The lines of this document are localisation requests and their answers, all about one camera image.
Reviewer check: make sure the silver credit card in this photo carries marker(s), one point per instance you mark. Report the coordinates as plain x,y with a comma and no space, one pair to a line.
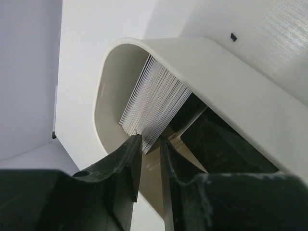
156,98

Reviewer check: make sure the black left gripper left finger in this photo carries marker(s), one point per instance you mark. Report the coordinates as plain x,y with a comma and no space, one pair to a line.
98,198

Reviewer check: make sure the white card tray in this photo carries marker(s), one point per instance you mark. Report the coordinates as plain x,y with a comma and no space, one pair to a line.
272,120

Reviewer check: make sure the black credit card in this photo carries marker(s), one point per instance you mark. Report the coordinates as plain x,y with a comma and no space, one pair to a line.
215,144

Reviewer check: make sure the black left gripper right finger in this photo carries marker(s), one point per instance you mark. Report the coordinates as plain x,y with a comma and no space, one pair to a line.
196,201

